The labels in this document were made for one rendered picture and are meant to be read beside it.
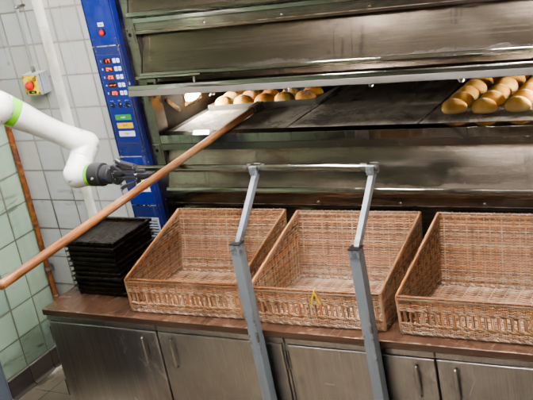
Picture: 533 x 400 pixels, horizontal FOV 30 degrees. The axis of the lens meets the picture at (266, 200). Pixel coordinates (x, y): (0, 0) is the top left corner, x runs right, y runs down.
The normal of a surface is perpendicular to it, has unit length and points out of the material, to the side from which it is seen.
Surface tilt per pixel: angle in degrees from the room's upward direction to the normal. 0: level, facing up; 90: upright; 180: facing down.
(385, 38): 70
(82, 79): 90
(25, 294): 90
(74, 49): 90
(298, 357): 90
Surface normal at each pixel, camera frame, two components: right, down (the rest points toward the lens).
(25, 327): 0.85, 0.01
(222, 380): -0.49, 0.38
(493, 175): -0.52, 0.04
